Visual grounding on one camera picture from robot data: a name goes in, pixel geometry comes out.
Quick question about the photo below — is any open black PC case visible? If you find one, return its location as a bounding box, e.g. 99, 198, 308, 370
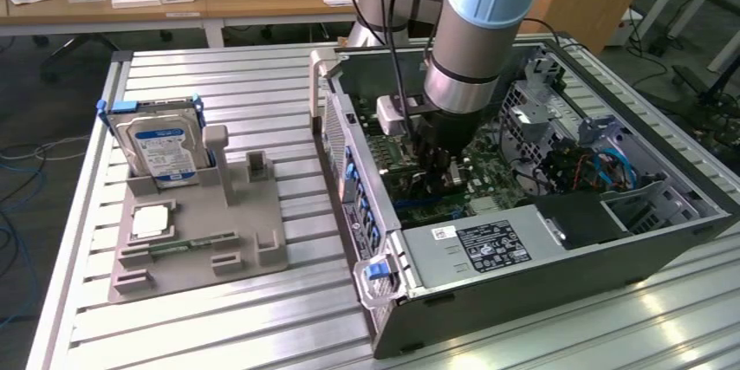
309, 31, 733, 360

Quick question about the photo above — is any silver CPU chip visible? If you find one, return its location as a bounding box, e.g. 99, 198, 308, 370
129, 206, 173, 239

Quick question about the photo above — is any graphics card with metal bracket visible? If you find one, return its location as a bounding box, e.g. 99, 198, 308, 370
380, 161, 473, 202

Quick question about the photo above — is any green RAM stick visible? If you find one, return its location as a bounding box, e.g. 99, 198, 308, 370
147, 235, 219, 255

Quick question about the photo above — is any green motherboard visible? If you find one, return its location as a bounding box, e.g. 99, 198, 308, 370
352, 96, 539, 229

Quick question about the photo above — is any black plastic shroud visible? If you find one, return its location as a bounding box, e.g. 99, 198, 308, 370
535, 191, 632, 250

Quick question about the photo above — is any blue floor cable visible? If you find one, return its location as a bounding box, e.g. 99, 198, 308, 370
0, 157, 48, 328

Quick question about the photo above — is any blue expansion slot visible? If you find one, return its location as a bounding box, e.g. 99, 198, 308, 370
392, 194, 448, 211

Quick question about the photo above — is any thin black cable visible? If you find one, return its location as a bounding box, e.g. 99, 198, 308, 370
521, 17, 579, 49

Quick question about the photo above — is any black wire bundle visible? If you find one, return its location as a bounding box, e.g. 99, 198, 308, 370
493, 120, 549, 197

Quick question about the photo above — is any black equipment stand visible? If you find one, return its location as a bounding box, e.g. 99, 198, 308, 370
669, 64, 740, 146

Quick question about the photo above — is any hard disk with blue bracket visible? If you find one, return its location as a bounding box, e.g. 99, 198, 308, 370
95, 93, 208, 184

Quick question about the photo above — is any metal disk bay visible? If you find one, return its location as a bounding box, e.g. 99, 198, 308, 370
597, 177, 704, 235

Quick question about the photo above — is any grey floor cable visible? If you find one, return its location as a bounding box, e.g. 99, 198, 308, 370
0, 135, 92, 161

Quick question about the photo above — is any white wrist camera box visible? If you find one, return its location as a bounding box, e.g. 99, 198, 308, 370
375, 94, 432, 137

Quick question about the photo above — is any black office chair base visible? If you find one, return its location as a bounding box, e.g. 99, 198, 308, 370
31, 30, 117, 83

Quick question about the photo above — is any red wire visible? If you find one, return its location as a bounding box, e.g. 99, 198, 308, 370
569, 152, 597, 192

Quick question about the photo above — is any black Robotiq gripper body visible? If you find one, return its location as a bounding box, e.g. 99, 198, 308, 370
416, 107, 483, 162

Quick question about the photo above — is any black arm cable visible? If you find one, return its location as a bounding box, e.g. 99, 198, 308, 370
345, 0, 421, 159

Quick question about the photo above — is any grey plastic parts rack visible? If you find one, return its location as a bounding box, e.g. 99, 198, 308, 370
108, 124, 289, 304

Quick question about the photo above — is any grey power supply unit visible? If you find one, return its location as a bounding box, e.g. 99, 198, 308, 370
397, 204, 567, 294

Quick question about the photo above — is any blue wire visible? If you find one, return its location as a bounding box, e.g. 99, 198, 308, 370
595, 149, 639, 192

